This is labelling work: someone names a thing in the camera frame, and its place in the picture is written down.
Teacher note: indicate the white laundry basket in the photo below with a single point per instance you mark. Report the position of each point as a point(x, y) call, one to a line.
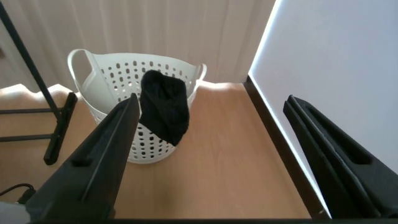
point(105, 90)

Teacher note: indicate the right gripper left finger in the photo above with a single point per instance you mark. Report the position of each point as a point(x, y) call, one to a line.
point(62, 196)

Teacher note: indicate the black clothes rack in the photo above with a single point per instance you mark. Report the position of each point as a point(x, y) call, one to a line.
point(60, 130)

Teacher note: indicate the black garment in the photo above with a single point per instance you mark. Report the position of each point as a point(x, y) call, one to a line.
point(164, 105)

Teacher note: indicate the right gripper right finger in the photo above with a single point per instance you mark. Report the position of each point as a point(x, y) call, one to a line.
point(357, 186)

